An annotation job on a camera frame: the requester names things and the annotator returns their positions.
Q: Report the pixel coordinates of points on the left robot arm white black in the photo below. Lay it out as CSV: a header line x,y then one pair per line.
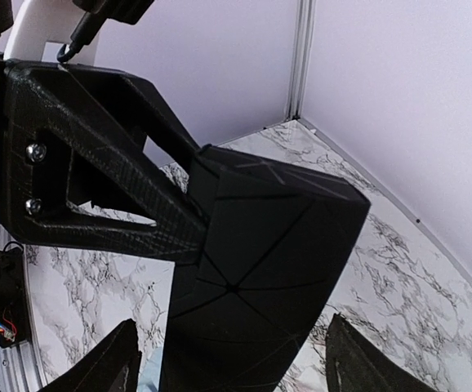
x,y
58,32

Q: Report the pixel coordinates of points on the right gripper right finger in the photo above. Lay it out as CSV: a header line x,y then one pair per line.
x,y
353,363

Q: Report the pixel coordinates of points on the black glasses case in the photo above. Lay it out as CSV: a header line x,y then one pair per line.
x,y
278,238

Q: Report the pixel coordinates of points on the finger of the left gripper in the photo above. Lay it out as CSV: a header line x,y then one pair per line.
x,y
74,171

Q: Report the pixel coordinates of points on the blue cleaning cloth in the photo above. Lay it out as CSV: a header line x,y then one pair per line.
x,y
150,375

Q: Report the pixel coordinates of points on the front aluminium rail base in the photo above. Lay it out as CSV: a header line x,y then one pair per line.
x,y
19,370

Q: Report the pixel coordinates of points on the left aluminium frame post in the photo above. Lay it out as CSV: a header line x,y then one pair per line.
x,y
300,59

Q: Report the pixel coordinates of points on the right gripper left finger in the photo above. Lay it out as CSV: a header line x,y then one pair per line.
x,y
113,365

